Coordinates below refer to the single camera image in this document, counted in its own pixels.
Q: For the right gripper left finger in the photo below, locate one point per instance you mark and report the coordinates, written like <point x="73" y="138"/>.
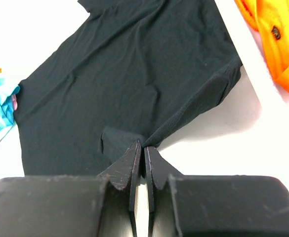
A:
<point x="73" y="206"/>

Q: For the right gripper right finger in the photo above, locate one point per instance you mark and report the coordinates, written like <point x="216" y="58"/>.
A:
<point x="213" y="206"/>

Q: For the black t-shirt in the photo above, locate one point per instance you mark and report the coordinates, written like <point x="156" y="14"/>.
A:
<point x="135" y="70"/>

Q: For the orange t-shirt in basket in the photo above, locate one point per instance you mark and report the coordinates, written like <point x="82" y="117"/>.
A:
<point x="270" y="18"/>

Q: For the folded pink t-shirt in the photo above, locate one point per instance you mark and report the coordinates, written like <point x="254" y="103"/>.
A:
<point x="14" y="102"/>

